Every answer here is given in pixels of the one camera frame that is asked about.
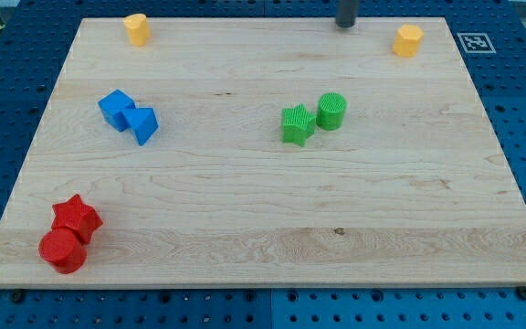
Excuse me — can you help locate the blue cube block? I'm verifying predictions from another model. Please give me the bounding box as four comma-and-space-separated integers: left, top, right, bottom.
98, 90, 135, 132

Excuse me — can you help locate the green star block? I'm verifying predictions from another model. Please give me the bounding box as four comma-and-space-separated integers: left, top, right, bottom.
281, 104, 316, 147

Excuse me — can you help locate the black bolt right front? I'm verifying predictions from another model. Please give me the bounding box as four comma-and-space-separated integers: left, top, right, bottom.
515, 286, 526, 301

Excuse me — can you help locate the white fiducial marker tag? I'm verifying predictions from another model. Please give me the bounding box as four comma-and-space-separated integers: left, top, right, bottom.
457, 32, 496, 54

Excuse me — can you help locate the yellow hexagon block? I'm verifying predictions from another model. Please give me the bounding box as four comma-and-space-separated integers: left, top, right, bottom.
392, 24, 425, 58

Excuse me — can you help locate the black bolt left front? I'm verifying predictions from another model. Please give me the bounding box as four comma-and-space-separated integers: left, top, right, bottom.
8, 289, 26, 304

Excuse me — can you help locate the light wooden board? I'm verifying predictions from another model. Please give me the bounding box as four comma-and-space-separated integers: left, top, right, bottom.
0, 17, 526, 290

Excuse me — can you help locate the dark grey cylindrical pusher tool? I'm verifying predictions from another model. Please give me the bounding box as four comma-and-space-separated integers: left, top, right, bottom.
335, 0, 360, 28

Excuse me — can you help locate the red star block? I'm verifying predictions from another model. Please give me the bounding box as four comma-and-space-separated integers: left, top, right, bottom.
51, 194, 103, 244

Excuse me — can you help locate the red cylinder block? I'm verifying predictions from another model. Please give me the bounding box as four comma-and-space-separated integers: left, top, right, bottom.
38, 228, 87, 274

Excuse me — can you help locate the yellow heart block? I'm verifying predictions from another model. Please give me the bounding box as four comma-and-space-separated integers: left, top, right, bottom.
123, 13, 151, 47

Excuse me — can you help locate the blue triangle block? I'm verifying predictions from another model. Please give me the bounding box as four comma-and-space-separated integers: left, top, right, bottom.
122, 108, 159, 146

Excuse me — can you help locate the black bolt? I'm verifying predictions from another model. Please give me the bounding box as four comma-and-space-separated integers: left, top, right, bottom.
515, 286, 526, 301
8, 289, 26, 304

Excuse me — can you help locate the green cylinder block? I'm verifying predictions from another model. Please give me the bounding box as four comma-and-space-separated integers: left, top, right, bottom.
316, 92, 347, 131

